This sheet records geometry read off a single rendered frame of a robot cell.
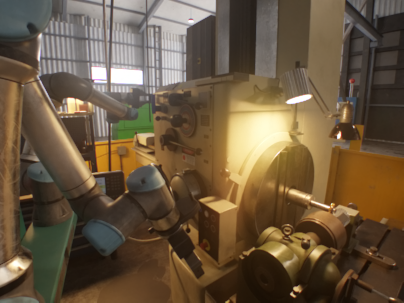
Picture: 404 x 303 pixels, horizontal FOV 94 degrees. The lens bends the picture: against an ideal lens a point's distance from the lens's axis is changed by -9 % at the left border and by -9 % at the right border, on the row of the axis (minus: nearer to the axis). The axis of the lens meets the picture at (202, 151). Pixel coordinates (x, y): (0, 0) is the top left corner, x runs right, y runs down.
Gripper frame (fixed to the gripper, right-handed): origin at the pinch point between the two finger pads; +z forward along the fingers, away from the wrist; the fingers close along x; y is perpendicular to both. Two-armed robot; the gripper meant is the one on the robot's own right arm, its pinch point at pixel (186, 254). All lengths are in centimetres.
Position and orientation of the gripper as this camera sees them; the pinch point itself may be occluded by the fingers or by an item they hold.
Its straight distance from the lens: 66.9
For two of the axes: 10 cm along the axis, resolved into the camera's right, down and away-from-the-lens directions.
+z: 2.7, 8.2, 5.0
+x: 5.4, 3.0, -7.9
